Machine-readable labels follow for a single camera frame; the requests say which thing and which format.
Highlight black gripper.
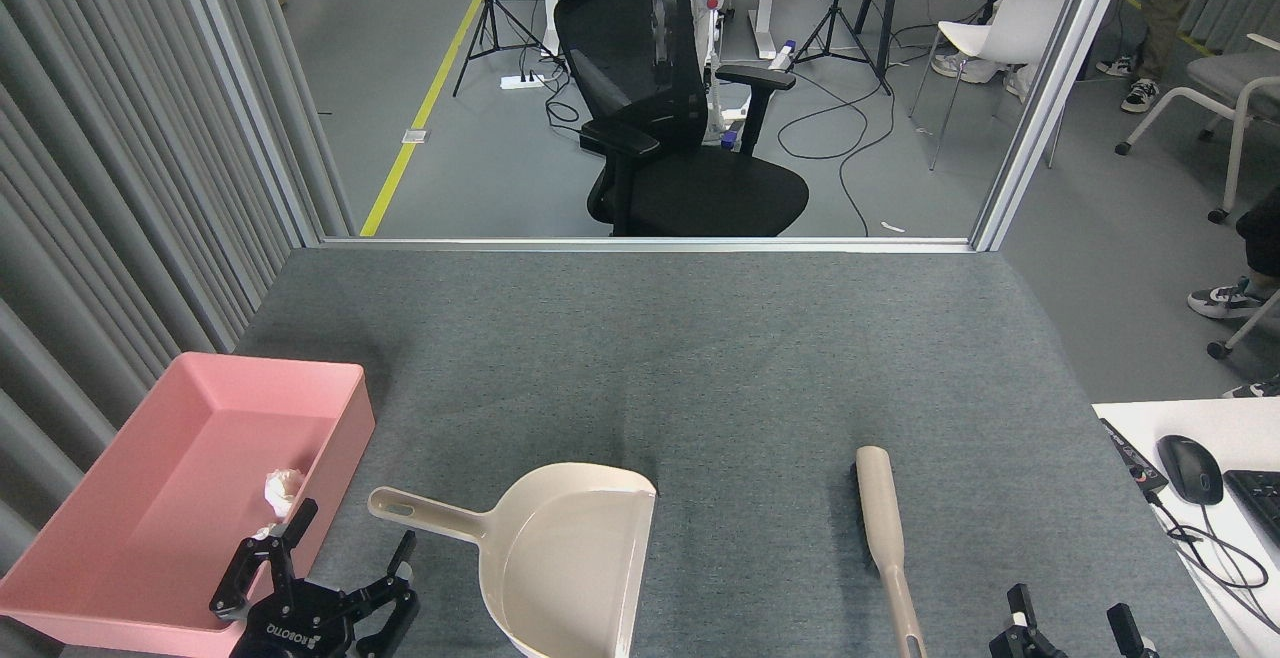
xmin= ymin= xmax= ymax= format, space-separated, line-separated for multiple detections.
xmin=210 ymin=498 xmax=421 ymax=658

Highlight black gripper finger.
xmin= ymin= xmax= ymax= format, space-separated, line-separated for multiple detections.
xmin=990 ymin=584 xmax=1066 ymax=658
xmin=1107 ymin=603 xmax=1161 ymax=658

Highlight beige hand brush black bristles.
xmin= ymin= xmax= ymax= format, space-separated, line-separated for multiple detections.
xmin=850 ymin=445 xmax=928 ymax=658

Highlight beige plastic dustpan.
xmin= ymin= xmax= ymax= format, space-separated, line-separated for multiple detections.
xmin=367 ymin=462 xmax=658 ymax=658

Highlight grey chair white frame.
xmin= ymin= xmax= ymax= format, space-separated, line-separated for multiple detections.
xmin=1205 ymin=288 xmax=1280 ymax=359
xmin=1115 ymin=33 xmax=1280 ymax=226

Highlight pink plastic bin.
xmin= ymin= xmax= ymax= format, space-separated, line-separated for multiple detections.
xmin=0 ymin=351 xmax=377 ymax=657

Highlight small black device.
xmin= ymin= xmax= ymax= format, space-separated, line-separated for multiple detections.
xmin=1098 ymin=418 xmax=1169 ymax=497

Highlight black computer mouse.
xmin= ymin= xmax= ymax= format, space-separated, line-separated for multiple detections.
xmin=1157 ymin=435 xmax=1225 ymax=506

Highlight black keyboard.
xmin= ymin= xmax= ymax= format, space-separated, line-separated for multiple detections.
xmin=1222 ymin=469 xmax=1280 ymax=549

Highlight white desk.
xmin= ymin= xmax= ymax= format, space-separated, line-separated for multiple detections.
xmin=1092 ymin=398 xmax=1280 ymax=658

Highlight black office chair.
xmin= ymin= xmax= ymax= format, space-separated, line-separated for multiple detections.
xmin=553 ymin=0 xmax=809 ymax=237

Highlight person in white trousers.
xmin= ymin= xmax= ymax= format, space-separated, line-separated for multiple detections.
xmin=930 ymin=0 xmax=1096 ymax=101

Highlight white plastic chair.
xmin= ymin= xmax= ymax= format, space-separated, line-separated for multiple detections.
xmin=908 ymin=0 xmax=1073 ymax=171

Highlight black tripod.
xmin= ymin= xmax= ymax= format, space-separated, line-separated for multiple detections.
xmin=452 ymin=0 xmax=561 ymax=97
xmin=795 ymin=0 xmax=906 ymax=97

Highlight black desk cable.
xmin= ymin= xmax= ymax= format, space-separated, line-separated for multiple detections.
xmin=1145 ymin=490 xmax=1280 ymax=636

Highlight black floor cable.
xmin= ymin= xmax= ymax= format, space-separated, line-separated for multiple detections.
xmin=778 ymin=68 xmax=901 ymax=237

